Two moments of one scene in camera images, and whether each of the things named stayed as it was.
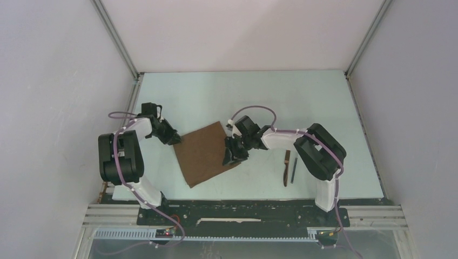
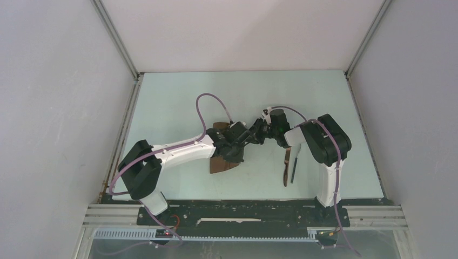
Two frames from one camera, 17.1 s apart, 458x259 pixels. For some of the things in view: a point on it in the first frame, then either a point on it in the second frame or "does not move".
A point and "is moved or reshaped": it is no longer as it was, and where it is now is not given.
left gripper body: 164,131 → 235,155
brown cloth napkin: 201,154 is moved or reshaped
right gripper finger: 235,152 → 260,128
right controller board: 328,234 does not move
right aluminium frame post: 385,5 does not move
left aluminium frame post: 117,39 does not move
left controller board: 162,233 does not move
